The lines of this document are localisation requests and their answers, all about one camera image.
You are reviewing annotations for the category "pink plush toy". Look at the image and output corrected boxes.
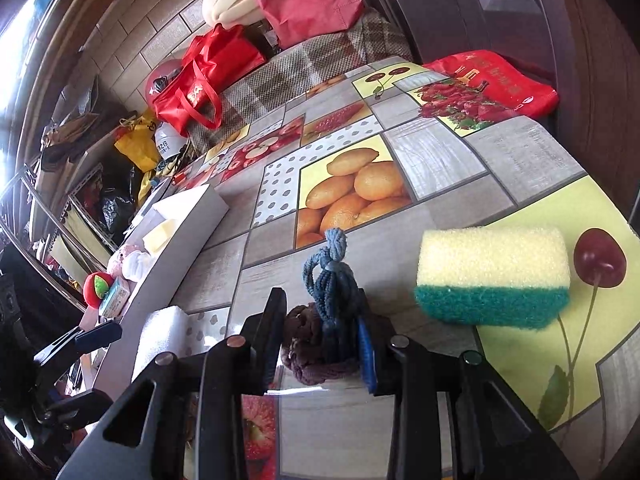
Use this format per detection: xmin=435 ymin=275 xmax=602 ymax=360
xmin=107 ymin=244 xmax=153 ymax=281

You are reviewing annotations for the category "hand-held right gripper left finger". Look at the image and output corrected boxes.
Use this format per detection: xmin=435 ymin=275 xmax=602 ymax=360
xmin=55 ymin=286 xmax=288 ymax=480

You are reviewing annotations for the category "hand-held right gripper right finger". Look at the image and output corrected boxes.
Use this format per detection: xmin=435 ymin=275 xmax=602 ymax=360
xmin=356 ymin=315 xmax=581 ymax=480

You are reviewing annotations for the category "red printed bag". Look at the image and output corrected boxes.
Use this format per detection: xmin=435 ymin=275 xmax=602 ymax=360
xmin=422 ymin=50 xmax=560 ymax=121

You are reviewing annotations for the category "red tote bag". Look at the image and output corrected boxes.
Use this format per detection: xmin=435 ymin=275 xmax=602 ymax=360
xmin=152 ymin=25 xmax=268 ymax=138

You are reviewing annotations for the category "metal storage rack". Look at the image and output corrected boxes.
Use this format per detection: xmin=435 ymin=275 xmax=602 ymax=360
xmin=0 ymin=150 xmax=131 ymax=311

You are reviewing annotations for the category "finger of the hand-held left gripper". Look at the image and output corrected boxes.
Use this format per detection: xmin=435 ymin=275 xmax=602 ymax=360
xmin=32 ymin=320 xmax=123 ymax=368
xmin=45 ymin=387 xmax=116 ymax=431

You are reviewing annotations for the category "blue braided rope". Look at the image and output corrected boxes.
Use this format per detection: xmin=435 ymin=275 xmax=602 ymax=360
xmin=302 ymin=227 xmax=366 ymax=363

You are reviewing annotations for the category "black plastic bag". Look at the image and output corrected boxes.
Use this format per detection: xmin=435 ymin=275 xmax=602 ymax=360
xmin=97 ymin=187 xmax=136 ymax=246

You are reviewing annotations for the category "white helmet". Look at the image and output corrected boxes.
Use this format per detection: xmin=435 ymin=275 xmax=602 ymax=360
xmin=154 ymin=122 xmax=188 ymax=161

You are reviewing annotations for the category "pink-red fabric bag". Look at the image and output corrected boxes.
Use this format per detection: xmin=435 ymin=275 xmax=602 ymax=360
xmin=243 ymin=0 xmax=366 ymax=50

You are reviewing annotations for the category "yellow sponge with green scourer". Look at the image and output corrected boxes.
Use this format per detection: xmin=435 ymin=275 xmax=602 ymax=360
xmin=414 ymin=227 xmax=572 ymax=331

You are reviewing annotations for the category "brown scrunchie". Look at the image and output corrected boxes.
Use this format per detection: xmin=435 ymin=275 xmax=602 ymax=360
xmin=280 ymin=304 xmax=362 ymax=386

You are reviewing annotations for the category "red and green ball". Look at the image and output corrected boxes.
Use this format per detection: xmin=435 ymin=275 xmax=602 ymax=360
xmin=82 ymin=272 xmax=115 ymax=309

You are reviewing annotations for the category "white storage box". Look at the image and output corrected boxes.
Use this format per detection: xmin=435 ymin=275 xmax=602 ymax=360
xmin=92 ymin=183 xmax=231 ymax=401

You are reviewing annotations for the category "grey panelled metal door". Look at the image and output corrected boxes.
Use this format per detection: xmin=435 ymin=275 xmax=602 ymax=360
xmin=335 ymin=0 xmax=576 ymax=86

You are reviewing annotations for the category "yellow plastic bag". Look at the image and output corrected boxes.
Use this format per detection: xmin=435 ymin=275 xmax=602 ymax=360
xmin=114 ymin=110 xmax=162 ymax=173

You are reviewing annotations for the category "brown door frame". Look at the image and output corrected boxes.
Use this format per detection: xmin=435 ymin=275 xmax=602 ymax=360
xmin=550 ymin=0 xmax=640 ymax=171

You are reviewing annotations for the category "pink helmet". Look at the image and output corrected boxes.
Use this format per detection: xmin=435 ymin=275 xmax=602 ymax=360
xmin=145 ymin=58 xmax=186 ymax=111

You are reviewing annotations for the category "small teal carton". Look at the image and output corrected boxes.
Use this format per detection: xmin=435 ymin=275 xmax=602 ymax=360
xmin=98 ymin=277 xmax=132 ymax=318

